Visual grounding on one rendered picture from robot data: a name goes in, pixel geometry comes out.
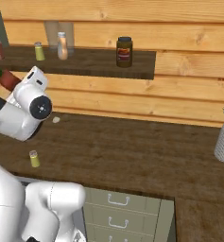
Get yellow-green shaker with grey cap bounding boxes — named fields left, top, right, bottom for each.
left=34, top=42, right=46, bottom=61
left=28, top=149, right=42, bottom=168

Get tan condiment bottle, grey cap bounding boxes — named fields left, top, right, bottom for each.
left=56, top=31, right=69, bottom=61

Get red-brown bottle with green cap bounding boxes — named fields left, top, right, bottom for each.
left=0, top=68, right=23, bottom=93

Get dark wooden shelf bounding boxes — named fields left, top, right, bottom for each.
left=0, top=45, right=158, bottom=81

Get dark jar with red label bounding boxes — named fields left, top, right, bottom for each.
left=115, top=36, right=134, bottom=69

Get pale green drawer front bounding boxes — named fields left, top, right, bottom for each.
left=84, top=222, right=158, bottom=242
left=83, top=202, right=161, bottom=236
left=84, top=186, right=164, bottom=216

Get white drawer handle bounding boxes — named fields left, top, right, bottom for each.
left=108, top=216, right=129, bottom=230
left=108, top=234, right=129, bottom=242
left=107, top=193, right=131, bottom=207

